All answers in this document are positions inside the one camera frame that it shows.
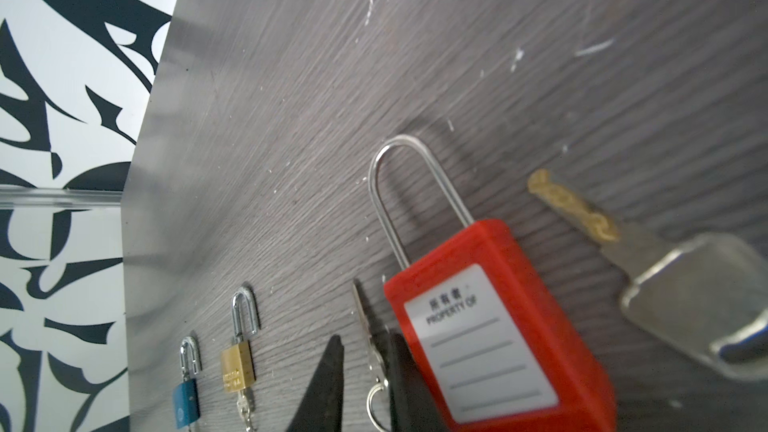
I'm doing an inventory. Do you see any small silver padlock key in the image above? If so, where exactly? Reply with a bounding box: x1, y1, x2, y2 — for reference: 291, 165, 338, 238
351, 279, 389, 432

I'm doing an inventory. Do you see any brass padlock with key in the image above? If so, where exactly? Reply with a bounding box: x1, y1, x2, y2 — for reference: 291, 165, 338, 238
220, 284, 260, 431

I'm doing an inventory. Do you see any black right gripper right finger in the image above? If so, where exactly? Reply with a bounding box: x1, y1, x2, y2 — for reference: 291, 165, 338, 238
386, 332, 450, 432

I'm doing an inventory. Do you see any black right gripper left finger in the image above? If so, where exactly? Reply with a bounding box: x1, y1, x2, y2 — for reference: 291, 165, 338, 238
287, 335, 344, 432

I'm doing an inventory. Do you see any aluminium frame horizontal bar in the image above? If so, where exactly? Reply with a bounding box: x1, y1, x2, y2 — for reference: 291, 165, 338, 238
1, 187, 122, 210

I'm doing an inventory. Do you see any large silver brass key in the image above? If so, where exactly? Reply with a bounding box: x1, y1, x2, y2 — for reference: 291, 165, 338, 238
527, 169, 767, 382

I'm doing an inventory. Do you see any red padlock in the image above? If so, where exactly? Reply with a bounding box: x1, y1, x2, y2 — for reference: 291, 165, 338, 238
368, 134, 617, 431

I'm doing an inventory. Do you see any blue padlock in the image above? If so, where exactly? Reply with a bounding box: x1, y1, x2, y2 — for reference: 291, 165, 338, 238
172, 336, 202, 431

